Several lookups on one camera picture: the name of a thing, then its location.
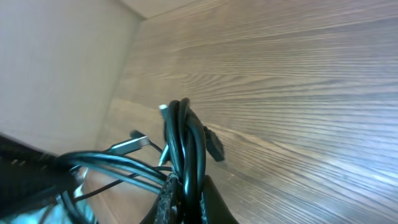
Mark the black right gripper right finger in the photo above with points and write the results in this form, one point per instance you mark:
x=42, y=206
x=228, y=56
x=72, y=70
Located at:
x=213, y=208

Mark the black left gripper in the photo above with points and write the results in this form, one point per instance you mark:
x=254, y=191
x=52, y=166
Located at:
x=30, y=178

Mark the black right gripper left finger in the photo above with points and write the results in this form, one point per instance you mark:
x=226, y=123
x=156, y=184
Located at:
x=166, y=208

